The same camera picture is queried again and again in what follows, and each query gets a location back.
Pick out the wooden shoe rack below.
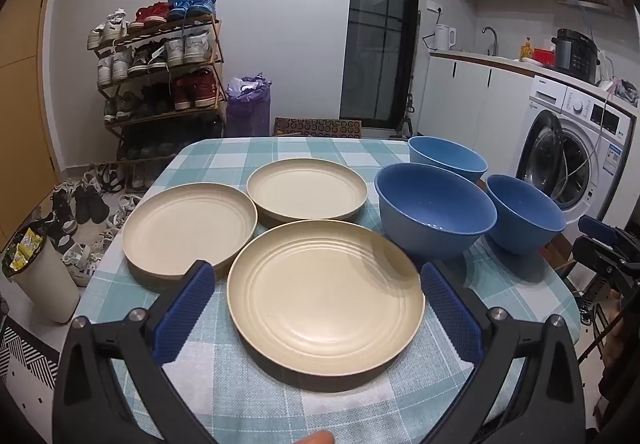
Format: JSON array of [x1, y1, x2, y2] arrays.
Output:
[[87, 14, 227, 192]]

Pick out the person's right hand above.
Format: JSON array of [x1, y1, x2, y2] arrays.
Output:
[[600, 287, 640, 380]]

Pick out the shoe rack with shoes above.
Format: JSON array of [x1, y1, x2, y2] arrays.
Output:
[[87, 0, 226, 160]]

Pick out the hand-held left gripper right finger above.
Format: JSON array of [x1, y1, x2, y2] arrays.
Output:
[[420, 261, 586, 444]]

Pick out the black pressure cooker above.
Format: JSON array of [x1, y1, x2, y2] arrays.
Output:
[[551, 28, 601, 85]]

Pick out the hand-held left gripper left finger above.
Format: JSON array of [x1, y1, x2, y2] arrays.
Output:
[[52, 260, 217, 444]]

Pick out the white washing machine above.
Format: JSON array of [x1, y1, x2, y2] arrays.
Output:
[[514, 73, 638, 226]]

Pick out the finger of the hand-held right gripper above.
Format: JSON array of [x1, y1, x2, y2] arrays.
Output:
[[578, 215, 626, 247], [571, 235, 628, 277]]

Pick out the yellow wooden door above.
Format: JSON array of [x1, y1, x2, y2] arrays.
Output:
[[0, 0, 68, 255]]

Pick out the stick vacuum cleaner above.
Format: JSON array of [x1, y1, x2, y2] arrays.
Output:
[[397, 9, 420, 141]]

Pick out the black white patterned mat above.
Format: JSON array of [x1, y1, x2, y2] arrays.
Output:
[[0, 317, 60, 392]]

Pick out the black glass door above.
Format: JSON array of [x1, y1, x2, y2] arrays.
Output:
[[339, 0, 422, 129]]

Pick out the yellow wrappers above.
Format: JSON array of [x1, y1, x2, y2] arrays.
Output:
[[7, 230, 43, 272]]

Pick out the teal checked tablecloth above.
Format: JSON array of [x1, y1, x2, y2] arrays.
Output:
[[75, 137, 583, 444]]

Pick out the beige plate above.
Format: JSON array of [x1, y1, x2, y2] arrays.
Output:
[[226, 219, 426, 393], [246, 157, 370, 225], [122, 183, 259, 294]]

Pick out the large blue bowl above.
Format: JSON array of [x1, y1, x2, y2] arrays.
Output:
[[374, 162, 498, 261]]

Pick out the person's left hand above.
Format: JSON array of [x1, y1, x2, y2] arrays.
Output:
[[289, 430, 335, 444]]

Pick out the white counter cabinet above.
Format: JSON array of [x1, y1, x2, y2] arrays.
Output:
[[427, 49, 538, 175]]

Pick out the white electric kettle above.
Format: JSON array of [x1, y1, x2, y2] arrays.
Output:
[[433, 23, 458, 52]]

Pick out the beige trash bin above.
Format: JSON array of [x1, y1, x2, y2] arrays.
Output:
[[1, 228, 82, 325]]

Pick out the patterned flat cardboard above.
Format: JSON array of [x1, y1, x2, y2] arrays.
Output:
[[273, 117, 362, 140]]

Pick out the small blue bowl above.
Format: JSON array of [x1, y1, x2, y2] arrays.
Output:
[[485, 173, 567, 256], [407, 135, 489, 183]]

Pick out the crumpled cloth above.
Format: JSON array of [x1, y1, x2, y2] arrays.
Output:
[[611, 78, 640, 108]]

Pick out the purple bag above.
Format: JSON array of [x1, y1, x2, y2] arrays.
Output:
[[225, 72, 272, 138]]

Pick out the scattered shoes pile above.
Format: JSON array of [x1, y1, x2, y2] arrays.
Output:
[[47, 161, 151, 287]]

